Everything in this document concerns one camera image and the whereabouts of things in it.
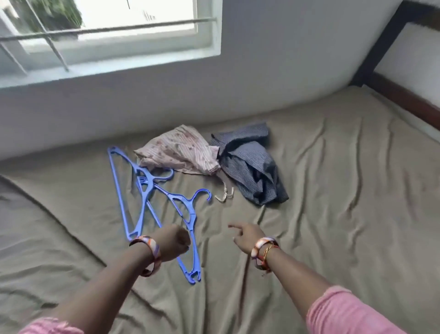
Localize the person's right hand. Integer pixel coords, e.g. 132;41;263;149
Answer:
227;222;268;256

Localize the person's left hand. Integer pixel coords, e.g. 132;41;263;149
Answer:
153;223;193;263

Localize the pile of blue hangers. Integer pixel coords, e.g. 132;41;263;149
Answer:
107;146;214;285

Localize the blue striped shirt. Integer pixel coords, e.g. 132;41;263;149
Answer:
210;122;290;206

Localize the pink floral striped garment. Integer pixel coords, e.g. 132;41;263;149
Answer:
133;124;235;202

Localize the person's right forearm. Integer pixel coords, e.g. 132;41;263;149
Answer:
264;251;334;321

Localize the person's left forearm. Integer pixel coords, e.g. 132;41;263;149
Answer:
51;251;155;334

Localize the bed with beige sheet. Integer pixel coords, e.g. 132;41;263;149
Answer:
0;86;440;334

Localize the dark wooden bed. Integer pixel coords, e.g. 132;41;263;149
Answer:
351;0;440;132

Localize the striped white purple bangle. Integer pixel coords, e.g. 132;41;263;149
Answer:
249;237;279;271

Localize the striped orange purple bangle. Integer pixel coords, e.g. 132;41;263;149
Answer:
128;235;163;278

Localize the white framed window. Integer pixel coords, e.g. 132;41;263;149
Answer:
0;0;224;89

